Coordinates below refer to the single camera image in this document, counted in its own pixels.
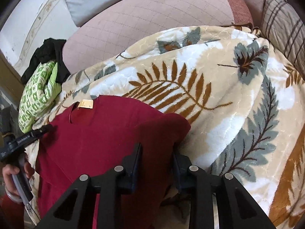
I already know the black cloth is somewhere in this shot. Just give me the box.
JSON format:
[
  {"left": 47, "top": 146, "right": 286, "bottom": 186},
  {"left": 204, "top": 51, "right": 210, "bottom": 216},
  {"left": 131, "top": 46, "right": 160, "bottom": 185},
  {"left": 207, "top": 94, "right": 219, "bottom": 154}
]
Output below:
[{"left": 21, "top": 38, "right": 72, "bottom": 85}]

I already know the person's left forearm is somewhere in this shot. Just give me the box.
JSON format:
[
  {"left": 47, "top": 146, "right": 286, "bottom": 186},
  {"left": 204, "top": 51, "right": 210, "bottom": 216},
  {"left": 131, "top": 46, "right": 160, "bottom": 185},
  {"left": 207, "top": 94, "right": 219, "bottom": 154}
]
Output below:
[{"left": 0, "top": 193, "right": 25, "bottom": 229}]

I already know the grey pillow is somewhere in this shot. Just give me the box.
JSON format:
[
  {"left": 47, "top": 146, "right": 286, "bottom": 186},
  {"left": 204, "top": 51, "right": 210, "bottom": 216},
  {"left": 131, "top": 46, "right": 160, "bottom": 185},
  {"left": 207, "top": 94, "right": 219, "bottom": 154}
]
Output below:
[{"left": 58, "top": 0, "right": 139, "bottom": 28}]

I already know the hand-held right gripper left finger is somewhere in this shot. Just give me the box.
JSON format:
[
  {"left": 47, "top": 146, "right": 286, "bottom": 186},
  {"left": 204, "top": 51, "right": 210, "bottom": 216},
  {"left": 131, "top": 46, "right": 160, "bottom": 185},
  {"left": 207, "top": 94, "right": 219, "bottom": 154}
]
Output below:
[{"left": 36, "top": 143, "right": 143, "bottom": 229}]

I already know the pink quilted cushion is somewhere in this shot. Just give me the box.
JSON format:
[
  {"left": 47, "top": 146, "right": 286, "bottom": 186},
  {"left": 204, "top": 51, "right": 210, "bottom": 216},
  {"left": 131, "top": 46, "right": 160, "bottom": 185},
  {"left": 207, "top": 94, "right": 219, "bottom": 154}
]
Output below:
[{"left": 62, "top": 0, "right": 235, "bottom": 77}]

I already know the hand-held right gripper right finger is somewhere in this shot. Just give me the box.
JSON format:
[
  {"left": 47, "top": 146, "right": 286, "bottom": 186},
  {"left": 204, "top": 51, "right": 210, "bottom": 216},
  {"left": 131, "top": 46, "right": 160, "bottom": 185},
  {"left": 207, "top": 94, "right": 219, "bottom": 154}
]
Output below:
[{"left": 172, "top": 145, "right": 271, "bottom": 229}]

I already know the green patterned pillow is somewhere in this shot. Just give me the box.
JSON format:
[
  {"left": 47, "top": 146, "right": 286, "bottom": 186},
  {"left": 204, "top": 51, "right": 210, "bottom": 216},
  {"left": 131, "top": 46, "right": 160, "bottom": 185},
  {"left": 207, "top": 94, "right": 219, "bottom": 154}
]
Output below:
[{"left": 18, "top": 61, "right": 63, "bottom": 133}]

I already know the dark red garment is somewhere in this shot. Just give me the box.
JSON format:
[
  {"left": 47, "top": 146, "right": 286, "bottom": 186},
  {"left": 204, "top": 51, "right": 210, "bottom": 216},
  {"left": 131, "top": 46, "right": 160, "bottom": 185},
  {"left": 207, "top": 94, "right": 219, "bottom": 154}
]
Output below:
[{"left": 36, "top": 95, "right": 191, "bottom": 229}]

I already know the leaf print fleece blanket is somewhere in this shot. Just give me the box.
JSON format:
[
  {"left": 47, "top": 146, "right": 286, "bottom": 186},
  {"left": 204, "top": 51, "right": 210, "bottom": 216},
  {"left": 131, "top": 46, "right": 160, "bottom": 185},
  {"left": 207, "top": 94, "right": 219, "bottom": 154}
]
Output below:
[{"left": 24, "top": 25, "right": 305, "bottom": 229}]

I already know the red-brown sofa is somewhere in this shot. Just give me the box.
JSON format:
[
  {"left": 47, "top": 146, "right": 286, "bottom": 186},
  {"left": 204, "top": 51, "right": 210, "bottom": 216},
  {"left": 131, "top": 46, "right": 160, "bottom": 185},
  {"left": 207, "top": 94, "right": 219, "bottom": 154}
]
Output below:
[{"left": 214, "top": 0, "right": 266, "bottom": 28}]

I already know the striped cushion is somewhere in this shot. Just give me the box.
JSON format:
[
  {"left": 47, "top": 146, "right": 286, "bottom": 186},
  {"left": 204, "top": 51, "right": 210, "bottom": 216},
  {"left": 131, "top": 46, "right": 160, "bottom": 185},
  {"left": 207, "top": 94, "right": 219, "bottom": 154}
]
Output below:
[{"left": 261, "top": 0, "right": 305, "bottom": 69}]

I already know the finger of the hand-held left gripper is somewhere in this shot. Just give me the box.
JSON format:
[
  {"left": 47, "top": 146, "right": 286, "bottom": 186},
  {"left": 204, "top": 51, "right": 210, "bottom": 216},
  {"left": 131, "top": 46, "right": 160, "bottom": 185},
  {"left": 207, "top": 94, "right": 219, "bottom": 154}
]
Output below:
[{"left": 17, "top": 123, "right": 52, "bottom": 146}]

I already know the person's left hand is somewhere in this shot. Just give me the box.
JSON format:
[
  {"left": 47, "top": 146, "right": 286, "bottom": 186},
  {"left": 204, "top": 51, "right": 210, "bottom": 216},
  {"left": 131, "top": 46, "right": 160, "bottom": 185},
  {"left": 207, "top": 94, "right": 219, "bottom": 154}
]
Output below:
[{"left": 2, "top": 159, "right": 36, "bottom": 197}]

